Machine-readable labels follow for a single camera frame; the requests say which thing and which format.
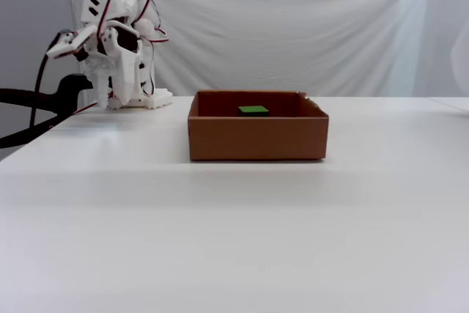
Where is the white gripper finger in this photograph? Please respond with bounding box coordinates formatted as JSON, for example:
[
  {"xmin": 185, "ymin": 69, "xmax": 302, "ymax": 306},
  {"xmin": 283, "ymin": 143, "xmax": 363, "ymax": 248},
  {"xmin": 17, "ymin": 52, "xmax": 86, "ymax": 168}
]
[
  {"xmin": 111, "ymin": 51, "xmax": 141, "ymax": 106},
  {"xmin": 83, "ymin": 55, "xmax": 115, "ymax": 109}
]

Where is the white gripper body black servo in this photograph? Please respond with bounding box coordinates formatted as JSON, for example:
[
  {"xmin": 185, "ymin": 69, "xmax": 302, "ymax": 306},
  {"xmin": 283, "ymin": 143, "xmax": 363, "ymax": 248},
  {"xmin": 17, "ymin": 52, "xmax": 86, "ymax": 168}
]
[{"xmin": 82, "ymin": 21, "xmax": 144, "ymax": 64}]

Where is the green cube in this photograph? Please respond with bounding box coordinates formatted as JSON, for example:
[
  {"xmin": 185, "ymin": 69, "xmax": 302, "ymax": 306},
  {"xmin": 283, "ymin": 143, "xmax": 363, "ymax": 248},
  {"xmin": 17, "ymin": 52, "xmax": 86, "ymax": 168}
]
[{"xmin": 237, "ymin": 105, "xmax": 270, "ymax": 117}]

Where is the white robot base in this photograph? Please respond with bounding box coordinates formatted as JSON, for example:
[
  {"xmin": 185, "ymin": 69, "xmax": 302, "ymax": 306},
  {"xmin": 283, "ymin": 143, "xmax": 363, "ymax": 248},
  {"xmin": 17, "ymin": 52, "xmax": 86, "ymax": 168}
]
[{"xmin": 107, "ymin": 87, "xmax": 174, "ymax": 111}]

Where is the brown cardboard box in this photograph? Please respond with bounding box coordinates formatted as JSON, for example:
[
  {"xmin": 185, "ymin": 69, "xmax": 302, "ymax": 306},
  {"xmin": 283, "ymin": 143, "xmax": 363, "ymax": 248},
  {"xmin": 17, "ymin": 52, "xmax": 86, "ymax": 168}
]
[{"xmin": 187, "ymin": 89, "xmax": 330, "ymax": 162}]

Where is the white backdrop cloth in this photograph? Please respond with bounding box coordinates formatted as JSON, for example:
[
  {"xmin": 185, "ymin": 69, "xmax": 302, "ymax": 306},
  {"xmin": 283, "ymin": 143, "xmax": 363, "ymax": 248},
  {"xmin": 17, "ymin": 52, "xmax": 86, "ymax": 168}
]
[{"xmin": 65, "ymin": 0, "xmax": 469, "ymax": 99}]

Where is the thin red white wire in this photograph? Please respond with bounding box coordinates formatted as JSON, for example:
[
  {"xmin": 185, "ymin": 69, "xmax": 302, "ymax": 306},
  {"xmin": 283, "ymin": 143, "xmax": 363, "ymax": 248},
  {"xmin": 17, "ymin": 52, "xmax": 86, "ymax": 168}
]
[{"xmin": 71, "ymin": 102, "xmax": 100, "ymax": 117}]

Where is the red servo cable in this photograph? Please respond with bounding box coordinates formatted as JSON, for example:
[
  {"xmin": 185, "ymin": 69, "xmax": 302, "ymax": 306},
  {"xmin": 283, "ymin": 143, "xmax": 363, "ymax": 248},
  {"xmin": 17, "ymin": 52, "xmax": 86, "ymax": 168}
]
[
  {"xmin": 138, "ymin": 0, "xmax": 170, "ymax": 45},
  {"xmin": 96, "ymin": 0, "xmax": 117, "ymax": 37}
]

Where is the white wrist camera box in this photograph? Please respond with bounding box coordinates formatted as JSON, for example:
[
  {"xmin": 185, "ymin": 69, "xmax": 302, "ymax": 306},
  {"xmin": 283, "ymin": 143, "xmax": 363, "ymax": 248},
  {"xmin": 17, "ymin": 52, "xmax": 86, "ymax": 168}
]
[{"xmin": 45, "ymin": 26, "xmax": 98, "ymax": 59}]

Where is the thin black camera cable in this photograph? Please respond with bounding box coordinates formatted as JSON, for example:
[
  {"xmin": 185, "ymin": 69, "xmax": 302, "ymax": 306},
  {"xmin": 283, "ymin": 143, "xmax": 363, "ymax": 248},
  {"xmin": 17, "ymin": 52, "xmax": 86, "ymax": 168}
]
[{"xmin": 29, "ymin": 32, "xmax": 64, "ymax": 129}]

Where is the black clamp mount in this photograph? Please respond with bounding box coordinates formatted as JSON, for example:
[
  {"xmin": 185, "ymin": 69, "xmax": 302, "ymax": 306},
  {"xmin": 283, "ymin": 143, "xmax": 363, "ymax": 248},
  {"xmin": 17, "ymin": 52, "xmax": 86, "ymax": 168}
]
[{"xmin": 0, "ymin": 73, "xmax": 93, "ymax": 150}]

